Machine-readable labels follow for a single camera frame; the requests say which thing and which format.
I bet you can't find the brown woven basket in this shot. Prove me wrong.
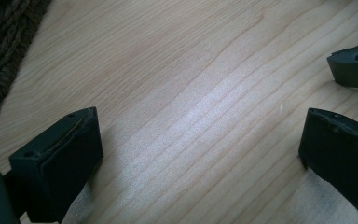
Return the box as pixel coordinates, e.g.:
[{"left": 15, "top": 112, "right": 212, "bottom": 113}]
[{"left": 0, "top": 0, "right": 52, "bottom": 147}]

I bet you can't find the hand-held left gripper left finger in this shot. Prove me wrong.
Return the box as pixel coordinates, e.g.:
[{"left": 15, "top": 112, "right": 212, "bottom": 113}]
[{"left": 8, "top": 106, "right": 104, "bottom": 224}]

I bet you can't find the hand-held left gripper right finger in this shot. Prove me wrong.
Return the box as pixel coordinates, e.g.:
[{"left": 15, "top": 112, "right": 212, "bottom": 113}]
[{"left": 297, "top": 107, "right": 358, "bottom": 223}]

